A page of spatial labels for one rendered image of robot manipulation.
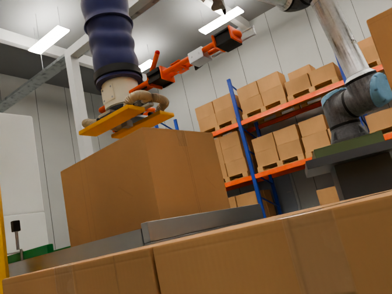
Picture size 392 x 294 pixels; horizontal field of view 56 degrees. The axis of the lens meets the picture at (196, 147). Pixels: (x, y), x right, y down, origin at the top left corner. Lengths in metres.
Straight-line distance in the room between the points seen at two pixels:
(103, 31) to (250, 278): 1.55
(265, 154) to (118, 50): 7.60
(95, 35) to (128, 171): 0.72
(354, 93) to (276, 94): 7.32
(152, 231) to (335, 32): 1.31
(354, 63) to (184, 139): 0.92
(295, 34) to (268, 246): 10.55
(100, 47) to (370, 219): 1.58
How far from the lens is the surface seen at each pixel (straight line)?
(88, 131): 1.71
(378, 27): 1.00
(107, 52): 1.75
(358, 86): 1.89
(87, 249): 1.34
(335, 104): 1.97
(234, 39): 1.39
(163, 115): 1.66
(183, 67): 1.52
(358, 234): 0.33
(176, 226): 1.19
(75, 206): 1.68
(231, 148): 9.57
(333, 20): 1.97
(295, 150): 8.83
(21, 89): 9.47
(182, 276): 0.44
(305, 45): 10.65
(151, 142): 1.32
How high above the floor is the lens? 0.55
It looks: 13 degrees up
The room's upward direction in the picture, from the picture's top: 13 degrees counter-clockwise
